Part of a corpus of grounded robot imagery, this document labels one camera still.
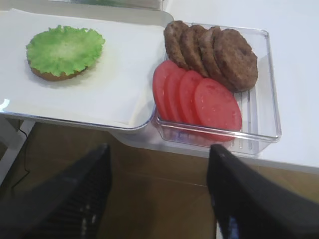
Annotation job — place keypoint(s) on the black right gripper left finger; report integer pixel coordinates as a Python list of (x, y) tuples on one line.
[(70, 205)]

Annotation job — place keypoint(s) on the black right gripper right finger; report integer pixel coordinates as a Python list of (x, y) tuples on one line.
[(249, 206)]

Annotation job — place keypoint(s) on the green lettuce leaf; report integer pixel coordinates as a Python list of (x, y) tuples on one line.
[(64, 49)]

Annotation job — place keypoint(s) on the clear lettuce and cheese container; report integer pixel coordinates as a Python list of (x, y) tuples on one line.
[(158, 5)]

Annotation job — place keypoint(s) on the clear patty and tomato container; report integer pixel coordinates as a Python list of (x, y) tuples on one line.
[(259, 111)]

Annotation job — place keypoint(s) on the white table leg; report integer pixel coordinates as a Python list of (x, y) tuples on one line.
[(13, 140)]

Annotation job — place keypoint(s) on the red tomato slice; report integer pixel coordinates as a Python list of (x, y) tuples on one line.
[(170, 94), (216, 107), (159, 77), (187, 86)]

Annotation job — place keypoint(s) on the white parchment paper sheet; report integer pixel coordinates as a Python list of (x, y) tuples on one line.
[(99, 94)]

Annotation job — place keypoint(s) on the bottom bun half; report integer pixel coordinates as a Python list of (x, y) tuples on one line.
[(50, 77)]

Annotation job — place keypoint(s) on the metal baking tray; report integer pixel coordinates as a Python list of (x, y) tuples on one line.
[(139, 104)]

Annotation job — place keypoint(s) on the brown meat patty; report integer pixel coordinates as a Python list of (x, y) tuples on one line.
[(236, 60), (189, 45), (206, 42), (172, 34)]

